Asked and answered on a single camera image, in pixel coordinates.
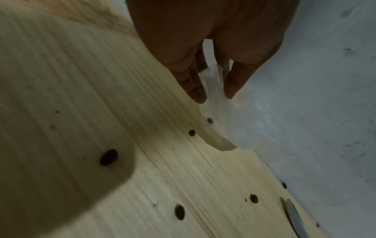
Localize person's left hand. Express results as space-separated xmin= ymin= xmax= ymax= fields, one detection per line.
xmin=126 ymin=0 xmax=300 ymax=104

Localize plywood board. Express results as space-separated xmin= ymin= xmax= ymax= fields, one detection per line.
xmin=29 ymin=0 xmax=139 ymax=38

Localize coffee beans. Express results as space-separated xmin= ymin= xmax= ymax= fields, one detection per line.
xmin=99 ymin=117 xmax=320 ymax=227

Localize translucent plastic bowl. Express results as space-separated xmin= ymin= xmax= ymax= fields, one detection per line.
xmin=198 ymin=64 xmax=280 ymax=152

